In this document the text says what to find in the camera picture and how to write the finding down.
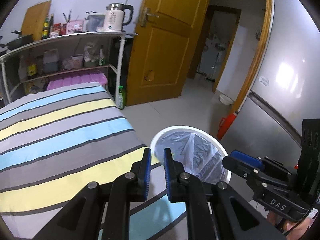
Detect striped tablecloth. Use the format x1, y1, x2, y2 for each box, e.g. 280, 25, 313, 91
0, 81, 190, 240

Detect wooden cutting board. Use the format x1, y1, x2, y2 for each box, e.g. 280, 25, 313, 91
21, 0, 52, 41

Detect silver refrigerator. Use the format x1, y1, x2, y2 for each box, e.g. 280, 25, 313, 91
221, 0, 319, 167

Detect yellow wooden door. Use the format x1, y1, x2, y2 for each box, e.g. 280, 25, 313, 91
126, 0, 209, 106

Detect black frying pan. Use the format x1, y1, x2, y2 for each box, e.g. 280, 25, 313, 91
0, 30, 34, 50

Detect white trash bin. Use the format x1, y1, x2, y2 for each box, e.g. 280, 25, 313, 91
149, 125, 233, 185

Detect black camera mount box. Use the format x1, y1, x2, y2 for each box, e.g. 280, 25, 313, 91
297, 119, 319, 205

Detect dark sauce bottle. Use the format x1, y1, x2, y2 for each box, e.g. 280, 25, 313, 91
41, 14, 54, 40

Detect white electric kettle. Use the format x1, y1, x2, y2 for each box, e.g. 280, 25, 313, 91
103, 3, 134, 32

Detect metal kitchen shelf rack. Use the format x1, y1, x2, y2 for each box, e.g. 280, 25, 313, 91
1, 31, 138, 105

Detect grey oil jug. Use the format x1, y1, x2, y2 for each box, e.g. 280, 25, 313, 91
43, 49, 60, 74

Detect green plastic bottle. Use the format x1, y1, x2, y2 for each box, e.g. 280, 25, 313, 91
117, 85, 126, 109

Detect pink utensil holder box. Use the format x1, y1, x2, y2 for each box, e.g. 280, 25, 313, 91
66, 20, 85, 35

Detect clear plastic container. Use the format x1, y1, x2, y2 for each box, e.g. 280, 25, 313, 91
83, 12, 106, 32

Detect clear bin liner bag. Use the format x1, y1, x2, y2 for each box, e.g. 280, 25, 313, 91
154, 130, 226, 182

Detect brass door handle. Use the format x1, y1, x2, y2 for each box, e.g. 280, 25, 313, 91
139, 7, 159, 28

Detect person's right hand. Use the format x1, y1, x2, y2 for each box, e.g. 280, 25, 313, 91
266, 211, 315, 240

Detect white bowl on floor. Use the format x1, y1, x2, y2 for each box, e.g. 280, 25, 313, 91
219, 94, 234, 106

